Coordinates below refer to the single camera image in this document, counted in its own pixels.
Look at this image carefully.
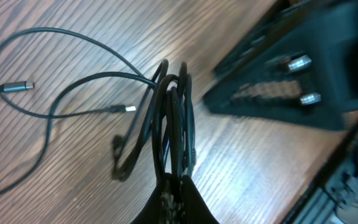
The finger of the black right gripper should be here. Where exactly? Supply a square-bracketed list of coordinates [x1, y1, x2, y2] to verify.
[203, 73, 345, 131]
[214, 1, 358, 78]

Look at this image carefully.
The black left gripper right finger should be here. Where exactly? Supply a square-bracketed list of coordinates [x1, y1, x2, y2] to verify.
[180, 175, 219, 224]

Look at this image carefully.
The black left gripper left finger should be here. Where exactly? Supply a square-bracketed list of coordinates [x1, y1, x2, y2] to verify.
[131, 173, 172, 224]

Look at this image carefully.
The black usb cable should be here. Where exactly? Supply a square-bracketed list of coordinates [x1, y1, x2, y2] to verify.
[110, 58, 197, 184]
[0, 27, 157, 202]

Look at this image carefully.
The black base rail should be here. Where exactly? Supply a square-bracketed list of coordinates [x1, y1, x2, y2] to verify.
[282, 122, 358, 223]

